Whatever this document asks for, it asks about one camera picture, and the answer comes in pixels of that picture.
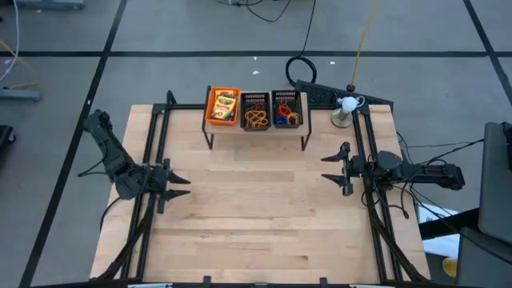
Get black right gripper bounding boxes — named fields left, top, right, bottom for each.
left=320, top=142, right=365, bottom=197

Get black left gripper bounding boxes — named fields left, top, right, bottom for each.
left=148, top=158, right=192, bottom=214

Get yellow rubber band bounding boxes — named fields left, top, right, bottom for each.
left=243, top=108, right=266, bottom=129
left=247, top=110, right=270, bottom=129

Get white bulb lamp wooden base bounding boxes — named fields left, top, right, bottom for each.
left=330, top=95, right=366, bottom=129

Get black perforated panel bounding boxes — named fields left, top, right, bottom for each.
left=294, top=79, right=395, bottom=110

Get orange plastic basket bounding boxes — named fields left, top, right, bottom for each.
left=205, top=86, right=242, bottom=127

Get black plastic basket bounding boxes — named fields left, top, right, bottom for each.
left=239, top=91, right=273, bottom=132
left=271, top=90, right=304, bottom=130

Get black beam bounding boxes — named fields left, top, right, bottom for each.
left=418, top=206, right=481, bottom=241

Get white paper box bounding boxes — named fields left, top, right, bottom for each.
left=415, top=202, right=461, bottom=259

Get yellow round object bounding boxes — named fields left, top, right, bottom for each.
left=442, top=257, right=459, bottom=278

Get gray metal cabinet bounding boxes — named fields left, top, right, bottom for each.
left=455, top=121, right=512, bottom=288

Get black floor object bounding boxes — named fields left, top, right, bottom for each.
left=0, top=124, right=17, bottom=157

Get gray furniture foot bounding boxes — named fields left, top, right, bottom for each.
left=0, top=86, right=42, bottom=103

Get gray furniture base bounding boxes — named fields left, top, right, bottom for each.
left=14, top=0, right=86, bottom=11

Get black left base cable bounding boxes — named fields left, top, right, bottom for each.
left=98, top=186, right=135, bottom=231

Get black aluminium table frame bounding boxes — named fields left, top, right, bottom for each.
left=95, top=90, right=431, bottom=283

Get black coiled floor cable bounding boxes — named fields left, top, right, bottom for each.
left=285, top=0, right=319, bottom=87

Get black right base cables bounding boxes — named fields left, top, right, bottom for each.
left=395, top=131, right=487, bottom=241

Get long yellow cable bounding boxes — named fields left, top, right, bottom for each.
left=348, top=0, right=380, bottom=92

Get black looped floor cable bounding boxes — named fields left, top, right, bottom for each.
left=218, top=0, right=291, bottom=23

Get yellow floor cable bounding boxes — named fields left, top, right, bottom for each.
left=0, top=38, right=41, bottom=90

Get white floor cable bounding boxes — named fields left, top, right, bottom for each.
left=0, top=0, right=21, bottom=83

